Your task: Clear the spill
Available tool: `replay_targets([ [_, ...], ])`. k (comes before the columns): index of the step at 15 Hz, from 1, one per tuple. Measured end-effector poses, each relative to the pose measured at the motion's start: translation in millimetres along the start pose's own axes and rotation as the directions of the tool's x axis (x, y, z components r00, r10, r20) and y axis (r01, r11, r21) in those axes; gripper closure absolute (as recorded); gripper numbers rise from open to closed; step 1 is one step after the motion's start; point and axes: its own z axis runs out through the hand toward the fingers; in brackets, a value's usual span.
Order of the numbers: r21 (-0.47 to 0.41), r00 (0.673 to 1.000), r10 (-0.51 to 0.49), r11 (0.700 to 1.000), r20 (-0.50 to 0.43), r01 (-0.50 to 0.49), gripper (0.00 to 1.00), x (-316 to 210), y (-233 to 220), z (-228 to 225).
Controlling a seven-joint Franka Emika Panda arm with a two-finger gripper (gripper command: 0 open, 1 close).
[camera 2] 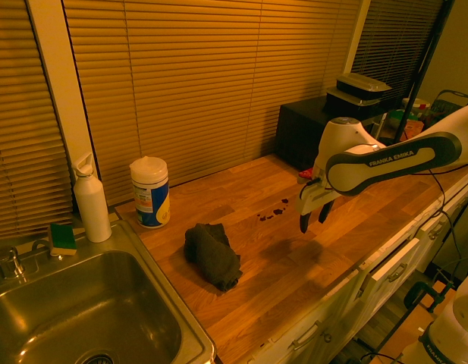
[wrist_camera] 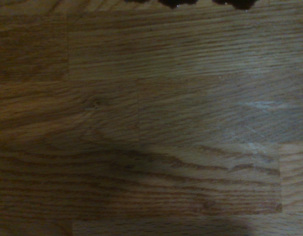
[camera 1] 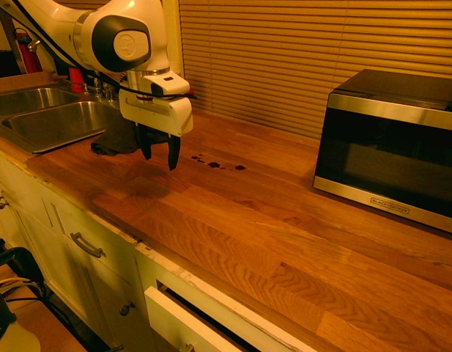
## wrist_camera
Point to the dark liquid spill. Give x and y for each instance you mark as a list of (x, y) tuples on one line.
[(227, 3)]

